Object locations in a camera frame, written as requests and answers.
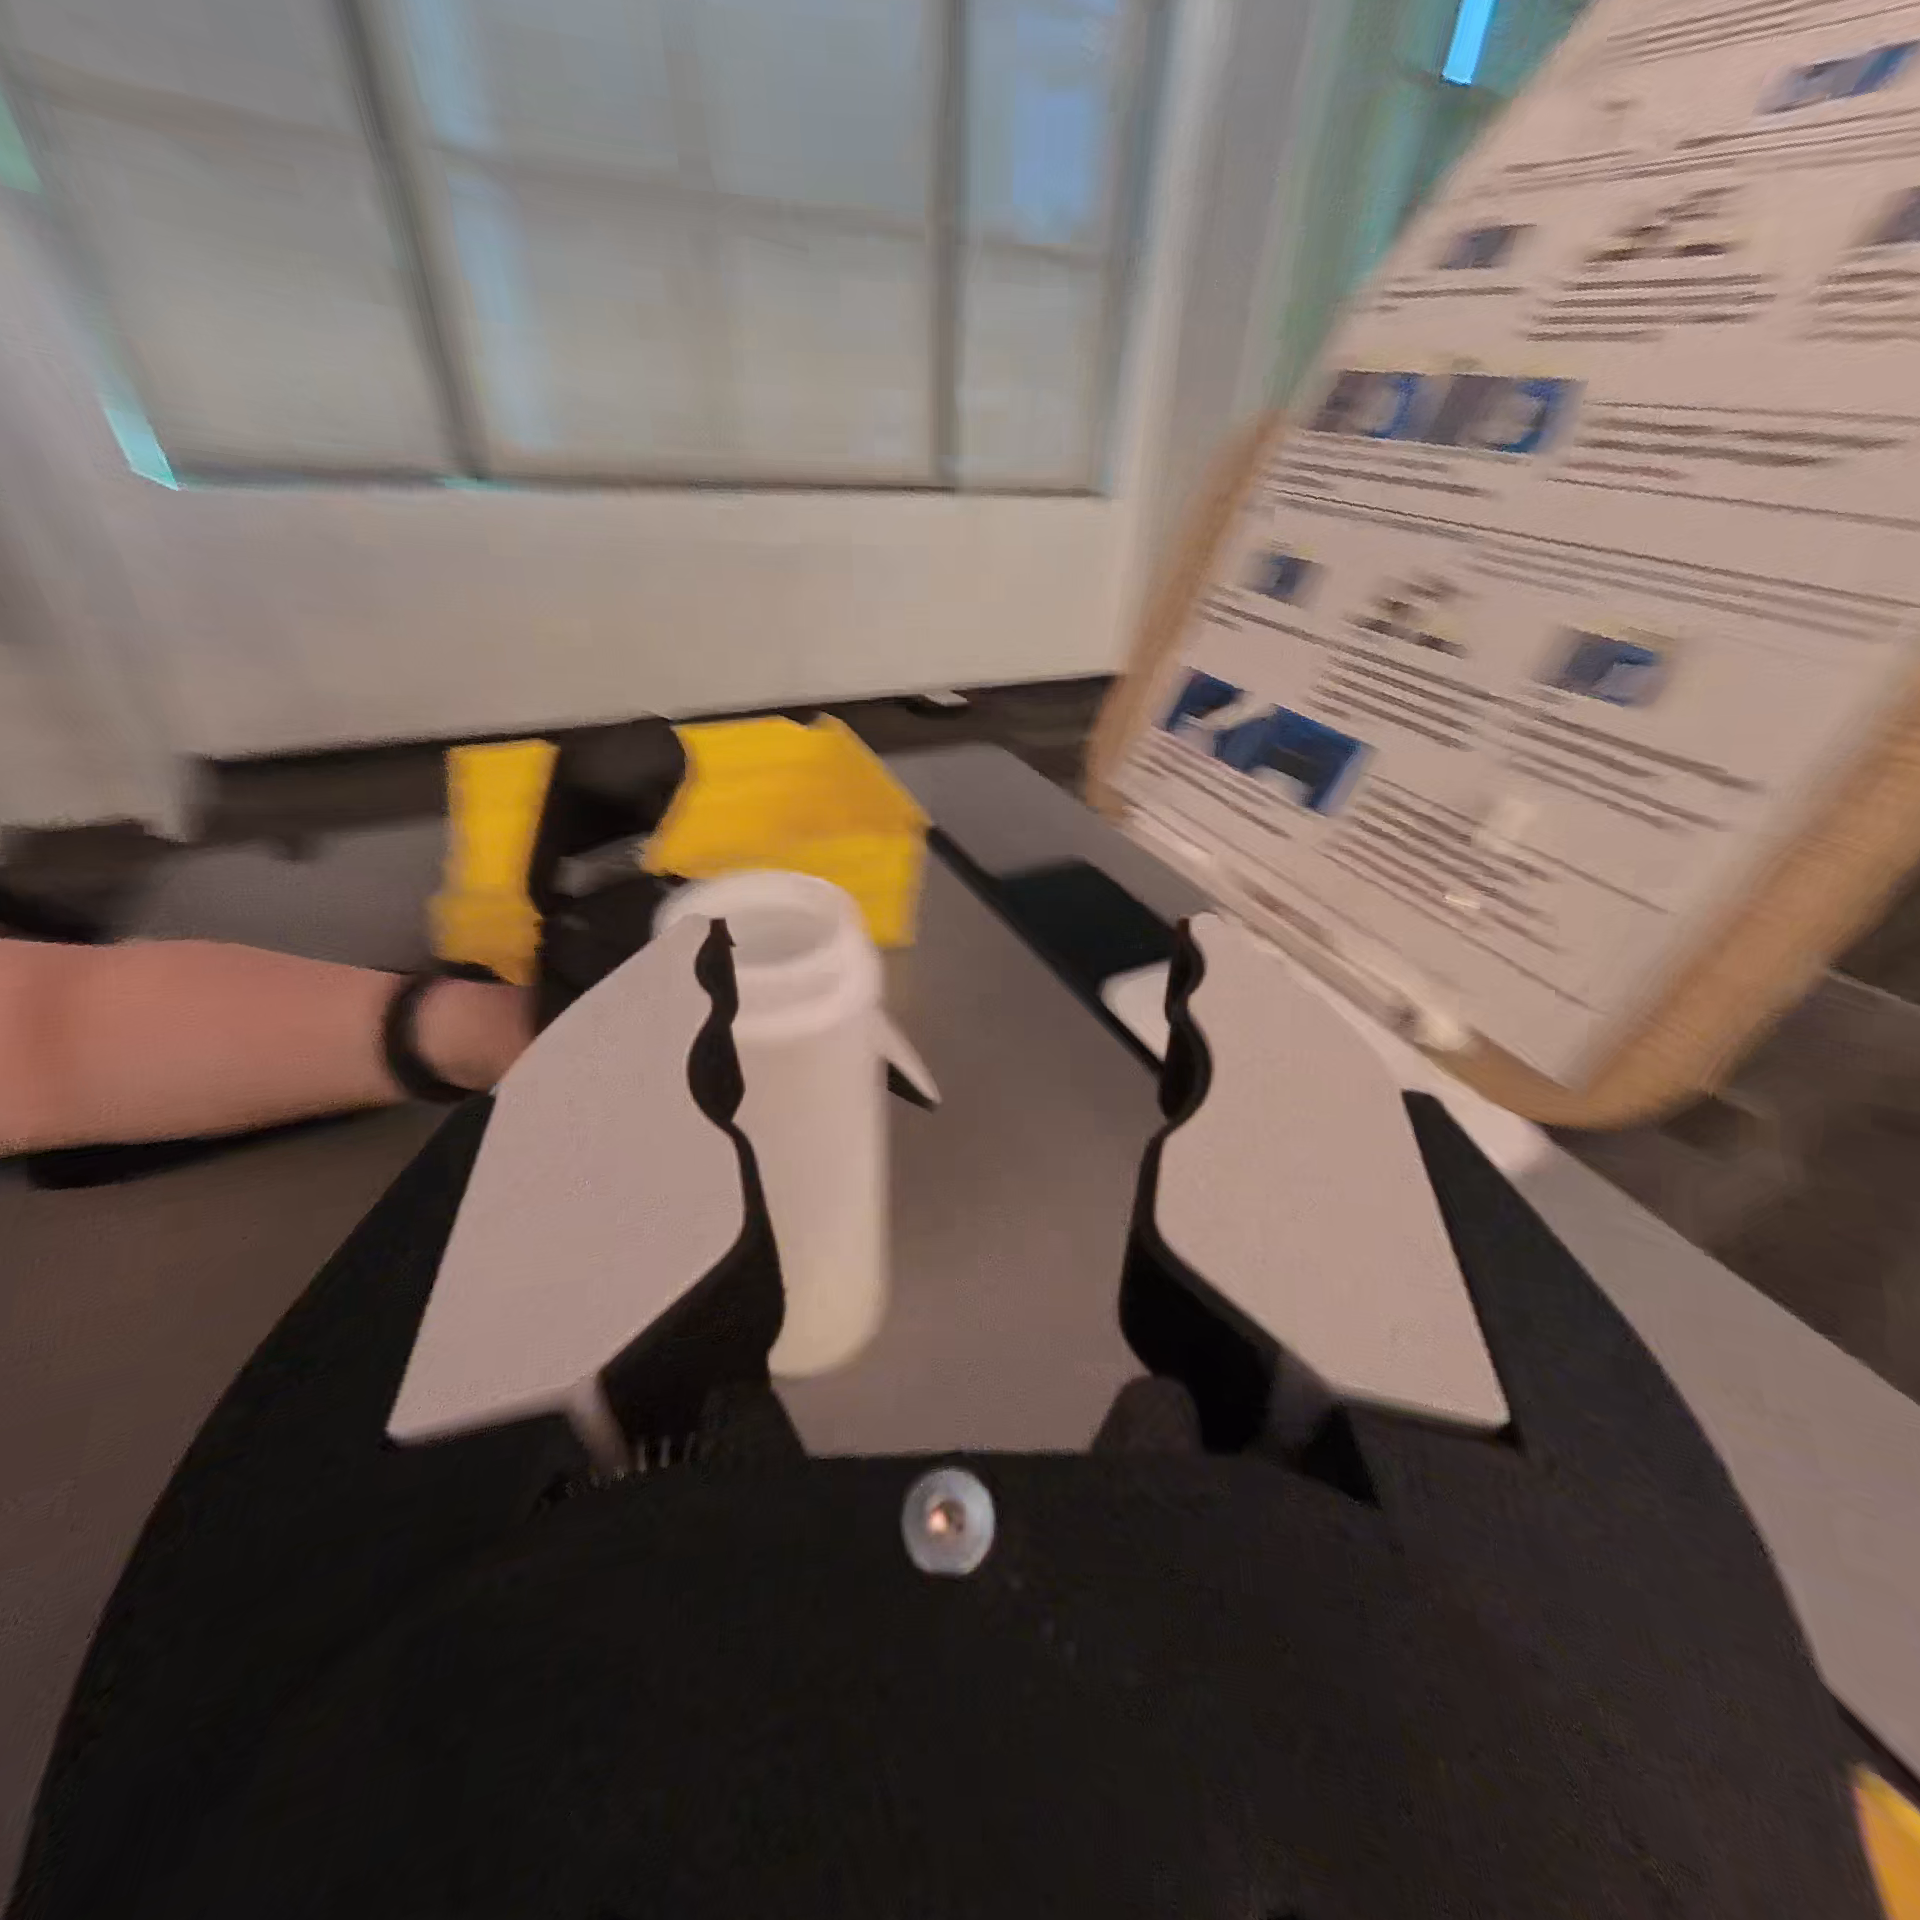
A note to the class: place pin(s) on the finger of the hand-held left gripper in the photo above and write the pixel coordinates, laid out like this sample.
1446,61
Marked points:
908,1068

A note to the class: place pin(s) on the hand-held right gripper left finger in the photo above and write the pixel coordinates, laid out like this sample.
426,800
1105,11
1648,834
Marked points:
584,1201

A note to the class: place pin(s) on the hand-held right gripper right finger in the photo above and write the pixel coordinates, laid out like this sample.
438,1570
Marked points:
1305,1201

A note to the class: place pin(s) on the white plastic bottle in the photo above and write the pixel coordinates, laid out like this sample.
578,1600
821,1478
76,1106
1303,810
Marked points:
816,1169

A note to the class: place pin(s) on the yellow plastic bin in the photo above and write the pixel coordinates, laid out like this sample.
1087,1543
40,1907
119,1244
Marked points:
1892,1852
781,810

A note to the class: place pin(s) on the person's left forearm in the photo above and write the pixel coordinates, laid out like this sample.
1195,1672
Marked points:
196,1043

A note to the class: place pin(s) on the person's left hand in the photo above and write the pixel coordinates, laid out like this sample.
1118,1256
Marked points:
482,1035

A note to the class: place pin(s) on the white framed window partition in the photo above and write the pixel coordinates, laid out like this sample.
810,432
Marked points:
600,601

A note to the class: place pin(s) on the black textured mat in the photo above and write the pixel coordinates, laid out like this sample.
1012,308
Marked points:
1079,930

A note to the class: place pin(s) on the white board stand base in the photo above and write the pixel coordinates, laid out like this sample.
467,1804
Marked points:
1140,1014

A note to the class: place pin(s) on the black wristband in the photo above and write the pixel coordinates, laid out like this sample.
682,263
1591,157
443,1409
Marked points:
397,1035

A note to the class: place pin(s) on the wooden instruction sheet board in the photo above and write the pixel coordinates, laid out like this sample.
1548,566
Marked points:
1500,526

